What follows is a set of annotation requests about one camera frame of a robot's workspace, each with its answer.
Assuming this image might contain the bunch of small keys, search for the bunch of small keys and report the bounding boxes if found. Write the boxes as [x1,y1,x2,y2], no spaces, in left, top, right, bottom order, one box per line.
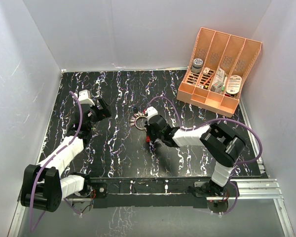
[129,112,146,126]

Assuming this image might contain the silver metal keyring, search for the silver metal keyring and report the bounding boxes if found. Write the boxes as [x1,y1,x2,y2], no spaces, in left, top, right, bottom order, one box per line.
[135,118,147,130]

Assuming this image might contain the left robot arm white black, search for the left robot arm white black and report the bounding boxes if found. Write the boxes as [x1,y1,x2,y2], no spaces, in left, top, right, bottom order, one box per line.
[20,93,111,212]

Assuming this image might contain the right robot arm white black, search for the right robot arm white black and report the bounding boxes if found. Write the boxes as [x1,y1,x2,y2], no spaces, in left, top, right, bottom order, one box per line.
[144,115,246,196]

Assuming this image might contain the black marble pattern mat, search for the black marble pattern mat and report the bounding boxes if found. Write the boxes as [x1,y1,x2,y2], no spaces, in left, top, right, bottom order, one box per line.
[34,70,262,178]

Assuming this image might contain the orange pen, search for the orange pen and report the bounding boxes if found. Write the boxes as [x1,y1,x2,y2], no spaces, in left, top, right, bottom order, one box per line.
[200,74,214,85]

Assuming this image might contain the grey green small box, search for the grey green small box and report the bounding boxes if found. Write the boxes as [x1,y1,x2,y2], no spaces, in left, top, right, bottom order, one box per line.
[211,82,224,94]

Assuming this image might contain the orange plastic file organizer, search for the orange plastic file organizer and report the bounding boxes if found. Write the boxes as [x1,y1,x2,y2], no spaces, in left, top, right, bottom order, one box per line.
[177,27,262,118]

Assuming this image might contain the small white card box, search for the small white card box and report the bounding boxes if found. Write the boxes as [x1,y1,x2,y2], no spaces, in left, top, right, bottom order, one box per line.
[203,67,211,76]

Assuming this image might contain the grey round jar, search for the grey round jar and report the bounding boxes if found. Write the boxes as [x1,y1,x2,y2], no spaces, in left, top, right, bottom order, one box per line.
[191,58,204,74]

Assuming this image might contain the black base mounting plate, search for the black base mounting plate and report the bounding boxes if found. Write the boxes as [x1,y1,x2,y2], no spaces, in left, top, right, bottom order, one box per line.
[87,177,239,208]

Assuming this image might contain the white paper packets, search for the white paper packets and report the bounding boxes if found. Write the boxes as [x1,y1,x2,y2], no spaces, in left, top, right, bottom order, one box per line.
[213,67,226,83]

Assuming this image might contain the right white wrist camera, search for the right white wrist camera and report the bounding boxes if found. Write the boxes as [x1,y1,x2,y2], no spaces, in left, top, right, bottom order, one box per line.
[144,106,158,120]

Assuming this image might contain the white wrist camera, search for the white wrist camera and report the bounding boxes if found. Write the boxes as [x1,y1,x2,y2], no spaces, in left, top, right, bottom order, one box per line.
[144,106,158,120]
[78,89,95,106]

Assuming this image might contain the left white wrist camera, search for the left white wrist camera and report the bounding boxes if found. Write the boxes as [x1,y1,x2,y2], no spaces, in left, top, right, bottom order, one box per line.
[78,89,95,106]

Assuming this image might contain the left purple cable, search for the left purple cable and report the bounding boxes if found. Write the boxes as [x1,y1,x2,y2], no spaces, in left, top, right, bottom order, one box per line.
[29,90,86,233]

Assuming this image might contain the aluminium frame rail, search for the aluminium frame rail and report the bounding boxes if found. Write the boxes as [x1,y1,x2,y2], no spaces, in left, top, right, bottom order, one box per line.
[232,179,283,199]

